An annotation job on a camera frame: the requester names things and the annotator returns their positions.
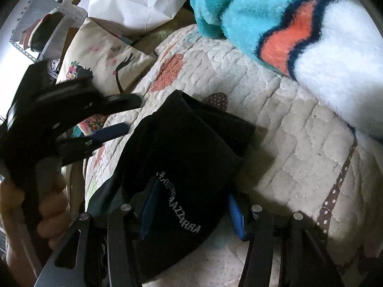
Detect quilted patchwork bedspread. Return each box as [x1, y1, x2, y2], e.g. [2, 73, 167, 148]
[69, 24, 383, 287]

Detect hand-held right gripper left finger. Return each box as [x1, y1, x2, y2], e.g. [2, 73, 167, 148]
[35, 182, 160, 287]

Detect person's left hand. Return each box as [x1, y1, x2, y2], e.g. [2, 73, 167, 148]
[0, 172, 72, 276]

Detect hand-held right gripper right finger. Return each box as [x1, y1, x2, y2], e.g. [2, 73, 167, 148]
[227, 193, 344, 287]

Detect teal fleece blanket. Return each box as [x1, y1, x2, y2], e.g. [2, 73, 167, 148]
[189, 0, 383, 139]

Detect metal shelf rack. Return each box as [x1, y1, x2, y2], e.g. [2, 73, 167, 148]
[8, 0, 89, 81]

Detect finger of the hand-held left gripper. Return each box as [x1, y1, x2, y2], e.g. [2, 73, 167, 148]
[58, 122, 130, 166]
[87, 94, 142, 116]

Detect cream printed tote bag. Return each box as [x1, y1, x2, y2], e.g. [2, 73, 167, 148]
[55, 16, 158, 96]

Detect black pants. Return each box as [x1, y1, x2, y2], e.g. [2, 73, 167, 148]
[85, 90, 256, 284]

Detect white paper bag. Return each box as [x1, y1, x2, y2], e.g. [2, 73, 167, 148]
[87, 0, 190, 32]

